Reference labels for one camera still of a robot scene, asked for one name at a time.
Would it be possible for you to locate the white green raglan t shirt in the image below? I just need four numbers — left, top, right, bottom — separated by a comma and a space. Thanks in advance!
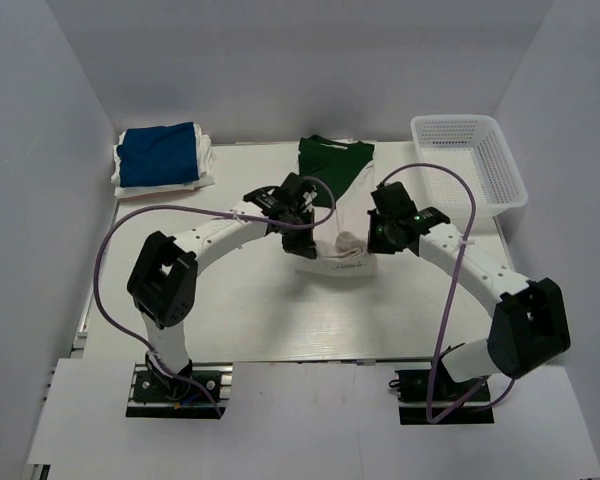
294, 135, 377, 278

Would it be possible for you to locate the blue t shirt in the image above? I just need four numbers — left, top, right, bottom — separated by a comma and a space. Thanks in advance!
116, 122, 200, 188

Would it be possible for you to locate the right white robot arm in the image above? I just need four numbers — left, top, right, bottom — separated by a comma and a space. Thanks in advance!
368, 182, 571, 399

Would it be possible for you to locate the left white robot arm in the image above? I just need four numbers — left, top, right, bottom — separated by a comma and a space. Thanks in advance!
127, 173, 317, 399

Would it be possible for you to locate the white plastic basket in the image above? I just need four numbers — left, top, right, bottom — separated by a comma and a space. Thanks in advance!
410, 114, 528, 218

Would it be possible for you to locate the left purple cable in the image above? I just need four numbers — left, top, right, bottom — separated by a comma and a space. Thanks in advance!
94, 175, 337, 419

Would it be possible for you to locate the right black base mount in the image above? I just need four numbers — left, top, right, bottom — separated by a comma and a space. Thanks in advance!
388, 369, 494, 426

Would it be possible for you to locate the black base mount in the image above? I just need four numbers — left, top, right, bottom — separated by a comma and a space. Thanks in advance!
388, 369, 494, 426
125, 364, 233, 420

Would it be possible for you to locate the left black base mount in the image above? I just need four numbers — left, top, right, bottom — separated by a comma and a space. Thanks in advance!
125, 364, 233, 420

